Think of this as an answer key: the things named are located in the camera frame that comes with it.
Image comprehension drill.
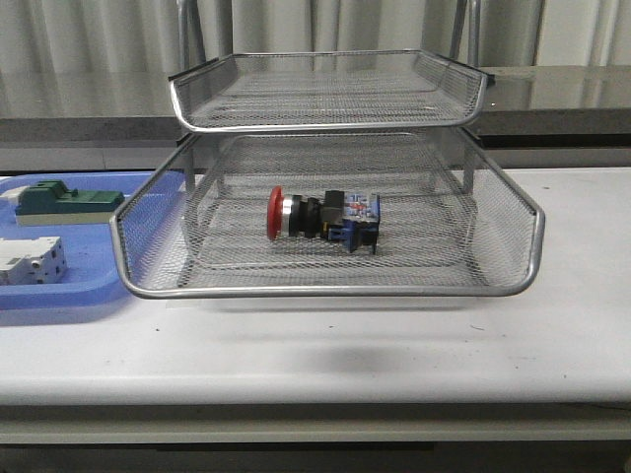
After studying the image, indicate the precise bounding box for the red emergency push button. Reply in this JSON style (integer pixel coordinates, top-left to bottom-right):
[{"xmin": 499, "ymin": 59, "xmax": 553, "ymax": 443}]
[{"xmin": 266, "ymin": 185, "xmax": 381, "ymax": 252}]

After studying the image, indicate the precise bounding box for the silver mesh tray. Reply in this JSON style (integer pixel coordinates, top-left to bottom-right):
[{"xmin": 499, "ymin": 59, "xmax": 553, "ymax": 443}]
[
  {"xmin": 195, "ymin": 195, "xmax": 473, "ymax": 272},
  {"xmin": 169, "ymin": 48, "xmax": 489, "ymax": 134},
  {"xmin": 110, "ymin": 128, "xmax": 545, "ymax": 299}
]

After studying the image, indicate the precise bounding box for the blue plastic tray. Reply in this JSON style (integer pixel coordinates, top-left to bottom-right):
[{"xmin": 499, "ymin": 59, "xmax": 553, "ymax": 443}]
[{"xmin": 1, "ymin": 171, "xmax": 150, "ymax": 310}]

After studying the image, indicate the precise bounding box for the grey stone counter ledge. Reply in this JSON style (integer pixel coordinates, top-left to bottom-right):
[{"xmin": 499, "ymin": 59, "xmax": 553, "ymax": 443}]
[{"xmin": 1, "ymin": 66, "xmax": 630, "ymax": 173}]

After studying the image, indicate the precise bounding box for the green terminal block module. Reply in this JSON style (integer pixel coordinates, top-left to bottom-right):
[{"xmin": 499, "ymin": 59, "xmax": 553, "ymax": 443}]
[{"xmin": 15, "ymin": 179, "xmax": 124, "ymax": 226}]

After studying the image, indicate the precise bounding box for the white circuit breaker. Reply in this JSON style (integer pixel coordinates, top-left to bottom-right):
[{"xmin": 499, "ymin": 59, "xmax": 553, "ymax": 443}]
[{"xmin": 1, "ymin": 236, "xmax": 67, "ymax": 286}]

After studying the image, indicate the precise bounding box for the grey window curtain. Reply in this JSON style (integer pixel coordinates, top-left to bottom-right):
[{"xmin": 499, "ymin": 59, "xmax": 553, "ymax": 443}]
[{"xmin": 1, "ymin": 1, "xmax": 630, "ymax": 74}]

